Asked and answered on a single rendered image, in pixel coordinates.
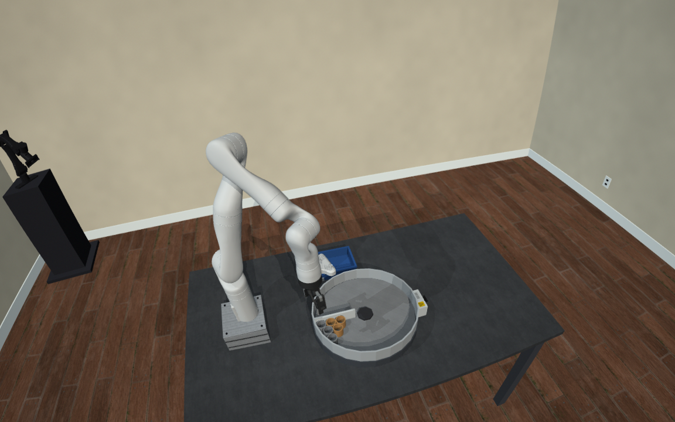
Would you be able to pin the blue crate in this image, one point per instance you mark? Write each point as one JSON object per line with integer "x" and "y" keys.
{"x": 341, "y": 258}

